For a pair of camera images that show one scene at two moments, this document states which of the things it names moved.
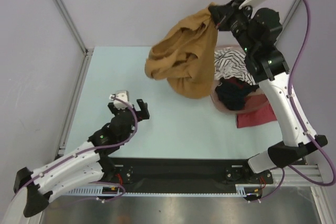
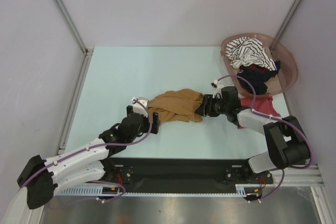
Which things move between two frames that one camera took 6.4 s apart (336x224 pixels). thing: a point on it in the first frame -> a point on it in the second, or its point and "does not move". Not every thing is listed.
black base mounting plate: [177, 174] does not move
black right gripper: [222, 14] -> [203, 109]
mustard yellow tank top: [185, 53] -> [179, 105]
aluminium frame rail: [293, 178] does not move
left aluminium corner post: [65, 13] does not move
